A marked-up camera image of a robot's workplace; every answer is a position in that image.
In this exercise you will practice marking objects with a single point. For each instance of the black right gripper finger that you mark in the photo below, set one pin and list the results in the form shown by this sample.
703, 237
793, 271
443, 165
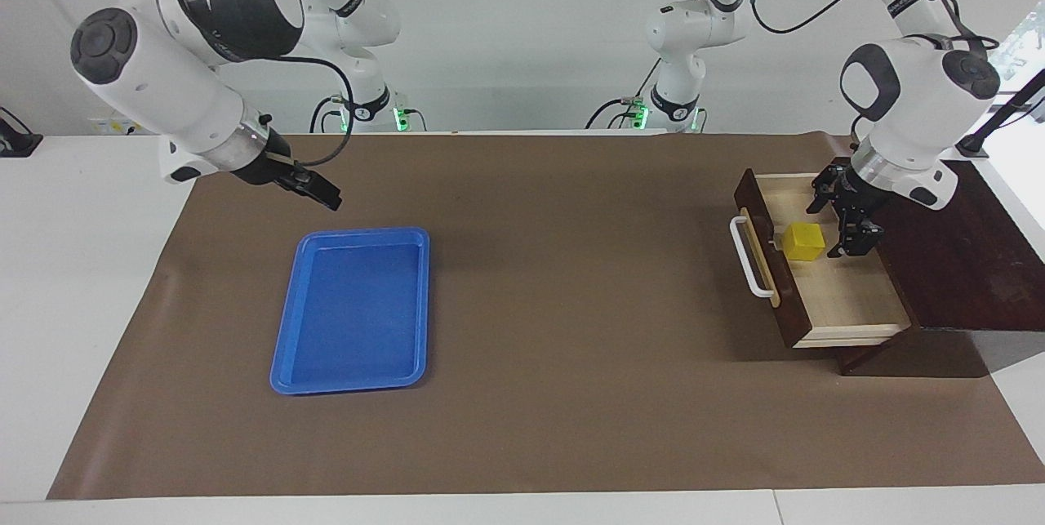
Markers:
314, 197
318, 182

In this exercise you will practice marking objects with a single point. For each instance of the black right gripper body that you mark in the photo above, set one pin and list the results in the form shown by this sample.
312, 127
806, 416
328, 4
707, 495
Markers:
261, 166

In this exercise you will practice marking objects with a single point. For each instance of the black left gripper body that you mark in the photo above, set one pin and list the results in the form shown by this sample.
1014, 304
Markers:
853, 190

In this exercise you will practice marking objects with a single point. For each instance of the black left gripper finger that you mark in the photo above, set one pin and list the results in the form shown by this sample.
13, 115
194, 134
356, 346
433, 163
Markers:
857, 238
820, 194

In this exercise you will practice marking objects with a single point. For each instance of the yellow block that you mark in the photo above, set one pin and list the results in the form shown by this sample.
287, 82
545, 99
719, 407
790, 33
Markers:
804, 241

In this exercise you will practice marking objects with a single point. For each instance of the wooden drawer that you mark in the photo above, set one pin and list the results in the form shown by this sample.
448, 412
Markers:
841, 296

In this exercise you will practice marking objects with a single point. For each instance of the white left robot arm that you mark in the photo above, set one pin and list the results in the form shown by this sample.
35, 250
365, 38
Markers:
914, 100

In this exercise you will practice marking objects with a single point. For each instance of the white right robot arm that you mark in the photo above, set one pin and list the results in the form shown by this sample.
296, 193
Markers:
180, 68

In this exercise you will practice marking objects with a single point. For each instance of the dark wooden cabinet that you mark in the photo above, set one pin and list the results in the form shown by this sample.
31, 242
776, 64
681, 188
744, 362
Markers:
955, 264

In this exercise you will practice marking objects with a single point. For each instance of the blue plastic tray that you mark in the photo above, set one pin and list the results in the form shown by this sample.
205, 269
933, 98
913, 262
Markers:
351, 313

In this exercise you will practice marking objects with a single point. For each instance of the black table clamp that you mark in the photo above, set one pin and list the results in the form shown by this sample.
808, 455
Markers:
16, 141

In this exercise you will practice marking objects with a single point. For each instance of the brown paper table mat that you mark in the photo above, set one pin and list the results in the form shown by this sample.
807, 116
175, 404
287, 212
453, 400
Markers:
571, 394

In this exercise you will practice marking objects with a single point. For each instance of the white wall socket box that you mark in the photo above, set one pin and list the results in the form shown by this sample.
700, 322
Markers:
114, 126

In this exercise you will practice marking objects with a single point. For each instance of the black camera stand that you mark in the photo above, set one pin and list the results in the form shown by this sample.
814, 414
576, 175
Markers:
1012, 113

